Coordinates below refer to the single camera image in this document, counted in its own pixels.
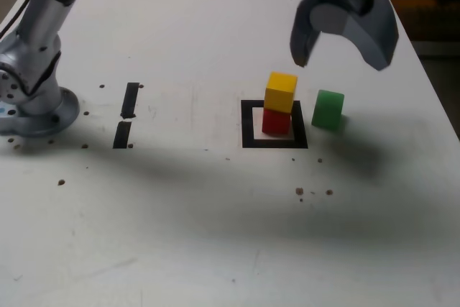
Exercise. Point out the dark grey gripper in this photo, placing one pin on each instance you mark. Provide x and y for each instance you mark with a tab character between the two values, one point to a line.
354	6

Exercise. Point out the green cube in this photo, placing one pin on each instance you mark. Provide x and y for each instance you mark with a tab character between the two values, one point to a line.
327	109

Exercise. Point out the yellow cube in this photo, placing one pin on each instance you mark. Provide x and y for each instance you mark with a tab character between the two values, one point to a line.
280	91

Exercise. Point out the red cube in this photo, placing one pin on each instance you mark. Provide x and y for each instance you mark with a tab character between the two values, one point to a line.
275	123

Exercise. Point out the black tape square outline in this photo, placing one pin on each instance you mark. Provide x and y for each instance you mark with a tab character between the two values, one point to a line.
248	123

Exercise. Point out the black tape strip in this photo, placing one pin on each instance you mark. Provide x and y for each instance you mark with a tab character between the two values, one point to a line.
129	100

